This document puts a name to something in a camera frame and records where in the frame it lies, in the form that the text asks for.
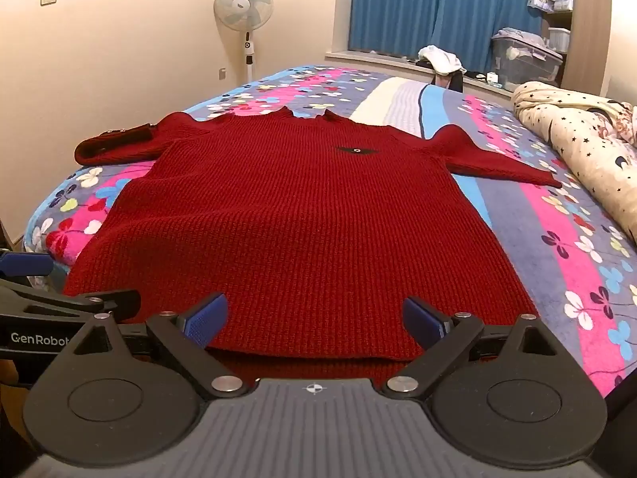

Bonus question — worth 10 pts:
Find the white standing fan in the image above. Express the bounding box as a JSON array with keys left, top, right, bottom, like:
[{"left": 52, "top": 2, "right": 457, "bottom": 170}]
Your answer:
[{"left": 214, "top": 0, "right": 274, "bottom": 83}]

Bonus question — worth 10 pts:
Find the star print cream quilt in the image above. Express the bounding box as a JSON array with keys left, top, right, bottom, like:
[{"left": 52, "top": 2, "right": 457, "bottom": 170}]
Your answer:
[{"left": 512, "top": 81, "right": 637, "bottom": 245}]

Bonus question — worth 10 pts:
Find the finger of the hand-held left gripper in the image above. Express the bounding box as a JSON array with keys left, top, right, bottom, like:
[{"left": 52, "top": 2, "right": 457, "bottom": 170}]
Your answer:
[
  {"left": 0, "top": 251, "right": 55, "bottom": 278},
  {"left": 0, "top": 279, "right": 141, "bottom": 323}
]

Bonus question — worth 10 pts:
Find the blue curtain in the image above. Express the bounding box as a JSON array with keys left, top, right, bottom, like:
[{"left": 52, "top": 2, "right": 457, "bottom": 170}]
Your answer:
[{"left": 348, "top": 0, "right": 539, "bottom": 59}]

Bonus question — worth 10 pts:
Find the white cloth pile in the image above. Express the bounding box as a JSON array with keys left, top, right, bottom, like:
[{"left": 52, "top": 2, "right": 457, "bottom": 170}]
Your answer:
[{"left": 417, "top": 45, "right": 469, "bottom": 75}]

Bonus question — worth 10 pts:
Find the stone windowsill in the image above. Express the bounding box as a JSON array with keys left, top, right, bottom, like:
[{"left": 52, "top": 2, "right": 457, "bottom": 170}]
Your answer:
[{"left": 324, "top": 50, "right": 514, "bottom": 96}]

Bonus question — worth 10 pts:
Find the floral striped bed blanket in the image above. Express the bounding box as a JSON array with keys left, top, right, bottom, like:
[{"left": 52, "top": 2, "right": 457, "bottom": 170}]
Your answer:
[{"left": 22, "top": 64, "right": 637, "bottom": 399}]

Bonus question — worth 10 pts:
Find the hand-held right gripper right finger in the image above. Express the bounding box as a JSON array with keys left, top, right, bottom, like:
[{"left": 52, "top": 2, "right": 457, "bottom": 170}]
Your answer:
[{"left": 381, "top": 297, "right": 561, "bottom": 400}]

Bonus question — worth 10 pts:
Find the red knit sweater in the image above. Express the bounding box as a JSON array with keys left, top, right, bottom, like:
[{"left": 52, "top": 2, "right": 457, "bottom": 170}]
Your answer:
[{"left": 64, "top": 107, "right": 563, "bottom": 382}]

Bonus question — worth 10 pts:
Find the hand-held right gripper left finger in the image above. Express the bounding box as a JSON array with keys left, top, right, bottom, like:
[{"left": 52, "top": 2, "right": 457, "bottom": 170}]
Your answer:
[{"left": 74, "top": 293, "right": 250, "bottom": 400}]

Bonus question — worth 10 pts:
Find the white plastic tub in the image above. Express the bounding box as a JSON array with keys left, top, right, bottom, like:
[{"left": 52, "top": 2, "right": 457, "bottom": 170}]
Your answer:
[{"left": 547, "top": 27, "right": 571, "bottom": 53}]

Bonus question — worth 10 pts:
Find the wooden shelf unit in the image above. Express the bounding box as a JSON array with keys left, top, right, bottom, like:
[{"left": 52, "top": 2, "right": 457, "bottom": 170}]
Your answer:
[{"left": 528, "top": 0, "right": 614, "bottom": 96}]

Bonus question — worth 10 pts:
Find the clear plastic storage box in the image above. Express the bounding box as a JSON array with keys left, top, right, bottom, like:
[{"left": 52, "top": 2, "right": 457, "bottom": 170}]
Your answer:
[{"left": 492, "top": 27, "right": 565, "bottom": 92}]

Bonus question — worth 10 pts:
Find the black bag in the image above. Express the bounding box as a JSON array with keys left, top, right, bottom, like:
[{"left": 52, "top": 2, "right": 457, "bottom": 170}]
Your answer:
[{"left": 433, "top": 70, "right": 466, "bottom": 93}]

